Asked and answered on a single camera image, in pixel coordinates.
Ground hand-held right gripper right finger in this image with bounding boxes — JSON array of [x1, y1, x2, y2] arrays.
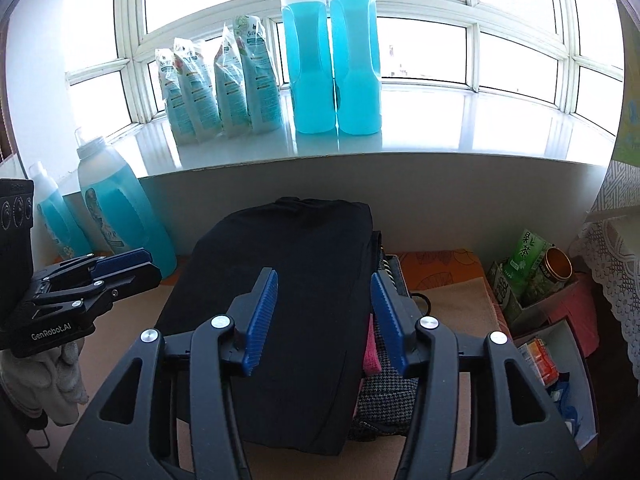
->
[[370, 272, 588, 480]]

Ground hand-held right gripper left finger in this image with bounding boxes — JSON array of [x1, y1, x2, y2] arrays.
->
[[57, 267, 279, 480]]

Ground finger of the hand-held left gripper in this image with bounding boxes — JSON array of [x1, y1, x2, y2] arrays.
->
[[44, 248, 154, 287], [29, 262, 164, 322]]

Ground folded black stitched pants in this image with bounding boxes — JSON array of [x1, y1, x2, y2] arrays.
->
[[370, 230, 413, 301]]

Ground person's left hand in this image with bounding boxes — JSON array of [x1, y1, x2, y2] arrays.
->
[[0, 339, 91, 426]]

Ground folded pink cloth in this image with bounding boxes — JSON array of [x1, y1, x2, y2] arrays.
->
[[362, 312, 383, 376]]

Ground large blue detergent jug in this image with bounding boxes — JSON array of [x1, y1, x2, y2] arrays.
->
[[27, 160, 93, 261], [75, 127, 178, 281]]

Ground orange floral sheet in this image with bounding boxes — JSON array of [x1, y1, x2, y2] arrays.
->
[[385, 247, 483, 291]]

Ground pink blanket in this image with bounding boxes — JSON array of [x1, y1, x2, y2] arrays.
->
[[50, 280, 511, 461]]

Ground folded grey tweed cloth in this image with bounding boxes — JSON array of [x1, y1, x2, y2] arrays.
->
[[347, 332, 421, 443]]

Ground green drink carton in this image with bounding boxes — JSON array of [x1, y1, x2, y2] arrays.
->
[[505, 229, 551, 306]]

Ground orange packet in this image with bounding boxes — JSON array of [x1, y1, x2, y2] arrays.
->
[[520, 337, 558, 386]]

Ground detergent refill pouch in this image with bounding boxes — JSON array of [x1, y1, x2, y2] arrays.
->
[[235, 14, 285, 135], [172, 37, 223, 143], [212, 22, 253, 138], [155, 49, 198, 146]]

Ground brown round tin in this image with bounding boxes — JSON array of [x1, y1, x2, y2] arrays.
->
[[542, 246, 573, 291]]

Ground pink cardboard box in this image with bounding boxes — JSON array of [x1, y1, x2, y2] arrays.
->
[[487, 260, 601, 356]]

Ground white storage box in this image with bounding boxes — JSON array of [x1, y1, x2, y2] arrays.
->
[[515, 320, 598, 451]]

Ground blue plastic item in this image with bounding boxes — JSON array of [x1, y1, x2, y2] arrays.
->
[[550, 380, 581, 426]]

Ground white windowsill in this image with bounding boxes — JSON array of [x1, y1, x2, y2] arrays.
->
[[125, 87, 617, 181]]

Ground white lace cloth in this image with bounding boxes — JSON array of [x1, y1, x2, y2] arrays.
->
[[570, 217, 640, 346]]

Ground tall blue detergent bottle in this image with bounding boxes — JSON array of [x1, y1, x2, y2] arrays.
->
[[280, 0, 335, 135], [327, 0, 383, 136]]

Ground white window frame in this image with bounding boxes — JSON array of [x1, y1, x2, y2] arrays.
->
[[65, 0, 626, 136]]

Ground yellow-green wall poster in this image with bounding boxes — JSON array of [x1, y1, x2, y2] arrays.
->
[[610, 110, 640, 166]]

